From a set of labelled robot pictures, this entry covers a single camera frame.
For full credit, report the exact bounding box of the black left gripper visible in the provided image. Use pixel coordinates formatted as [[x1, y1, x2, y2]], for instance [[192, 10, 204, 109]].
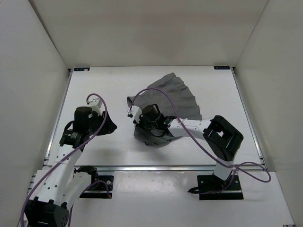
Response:
[[89, 108, 118, 133]]

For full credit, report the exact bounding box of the grey pleated skirt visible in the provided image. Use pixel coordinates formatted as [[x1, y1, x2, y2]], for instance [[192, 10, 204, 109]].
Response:
[[126, 72, 203, 147]]

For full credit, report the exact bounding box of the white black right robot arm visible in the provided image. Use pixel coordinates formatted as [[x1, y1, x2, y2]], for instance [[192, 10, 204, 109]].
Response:
[[128, 104, 244, 190]]

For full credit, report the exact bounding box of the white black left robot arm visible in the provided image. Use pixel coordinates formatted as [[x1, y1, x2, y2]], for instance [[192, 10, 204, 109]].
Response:
[[22, 106, 117, 227]]

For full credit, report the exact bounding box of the blue label sticker left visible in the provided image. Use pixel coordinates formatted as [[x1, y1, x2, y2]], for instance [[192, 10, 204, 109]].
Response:
[[73, 67, 90, 71]]

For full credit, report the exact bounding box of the blue label sticker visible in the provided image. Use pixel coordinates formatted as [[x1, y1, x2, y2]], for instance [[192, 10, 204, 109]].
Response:
[[73, 67, 90, 71], [214, 66, 231, 70]]

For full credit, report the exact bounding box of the blue label sticker right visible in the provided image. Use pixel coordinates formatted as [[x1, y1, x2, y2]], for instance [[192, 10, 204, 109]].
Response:
[[214, 66, 231, 70]]

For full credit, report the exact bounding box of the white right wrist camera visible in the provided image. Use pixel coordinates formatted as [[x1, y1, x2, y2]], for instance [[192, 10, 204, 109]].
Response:
[[127, 105, 142, 123]]

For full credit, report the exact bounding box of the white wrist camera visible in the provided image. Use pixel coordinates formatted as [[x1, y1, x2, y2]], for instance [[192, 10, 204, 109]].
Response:
[[86, 98, 102, 115], [127, 105, 142, 123]]

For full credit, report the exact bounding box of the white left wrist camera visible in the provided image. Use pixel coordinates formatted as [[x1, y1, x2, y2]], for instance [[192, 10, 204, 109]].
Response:
[[86, 98, 102, 115]]

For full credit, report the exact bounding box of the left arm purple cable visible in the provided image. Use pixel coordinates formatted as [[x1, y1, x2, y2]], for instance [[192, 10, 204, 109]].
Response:
[[20, 93, 112, 227]]

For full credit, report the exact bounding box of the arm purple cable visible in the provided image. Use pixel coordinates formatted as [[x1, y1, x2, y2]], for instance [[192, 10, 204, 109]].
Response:
[[20, 93, 112, 227], [129, 87, 272, 183]]

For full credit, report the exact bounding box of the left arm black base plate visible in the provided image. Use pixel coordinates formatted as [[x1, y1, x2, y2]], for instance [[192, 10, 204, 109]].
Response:
[[80, 173, 114, 199]]

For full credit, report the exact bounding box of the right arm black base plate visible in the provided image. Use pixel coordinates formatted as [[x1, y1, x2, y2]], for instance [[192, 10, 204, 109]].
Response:
[[197, 175, 244, 201]]

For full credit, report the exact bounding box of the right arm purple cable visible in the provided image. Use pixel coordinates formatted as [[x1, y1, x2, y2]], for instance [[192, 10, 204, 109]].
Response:
[[129, 87, 272, 183]]

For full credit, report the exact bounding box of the aluminium table edge rail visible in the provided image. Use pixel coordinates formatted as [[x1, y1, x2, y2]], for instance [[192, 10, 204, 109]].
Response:
[[94, 165, 267, 173]]

